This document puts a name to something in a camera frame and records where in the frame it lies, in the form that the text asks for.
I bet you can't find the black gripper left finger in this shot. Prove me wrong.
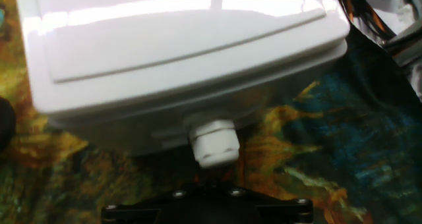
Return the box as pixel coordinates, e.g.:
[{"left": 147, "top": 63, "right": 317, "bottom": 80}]
[{"left": 100, "top": 184, "right": 208, "bottom": 224}]

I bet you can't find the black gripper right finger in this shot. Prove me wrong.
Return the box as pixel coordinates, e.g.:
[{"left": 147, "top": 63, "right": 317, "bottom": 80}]
[{"left": 207, "top": 184, "right": 314, "bottom": 224}]

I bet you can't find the white drawer with knob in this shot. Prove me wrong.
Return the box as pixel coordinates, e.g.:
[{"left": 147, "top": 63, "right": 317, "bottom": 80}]
[{"left": 47, "top": 41, "right": 349, "bottom": 169}]

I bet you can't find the sunflower painting cloth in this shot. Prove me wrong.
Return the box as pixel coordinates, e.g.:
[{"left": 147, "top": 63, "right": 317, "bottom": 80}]
[{"left": 0, "top": 0, "right": 422, "bottom": 224}]

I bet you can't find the white plastic lidded box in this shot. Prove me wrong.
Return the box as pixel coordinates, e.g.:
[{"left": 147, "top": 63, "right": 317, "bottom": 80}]
[{"left": 15, "top": 0, "right": 351, "bottom": 119}]

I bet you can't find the black pen holder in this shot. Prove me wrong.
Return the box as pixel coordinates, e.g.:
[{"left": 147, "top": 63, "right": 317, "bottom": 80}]
[{"left": 0, "top": 97, "right": 16, "bottom": 152}]

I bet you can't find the orange cable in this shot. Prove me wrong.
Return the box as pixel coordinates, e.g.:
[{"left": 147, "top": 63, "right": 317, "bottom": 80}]
[{"left": 346, "top": 0, "right": 387, "bottom": 34}]

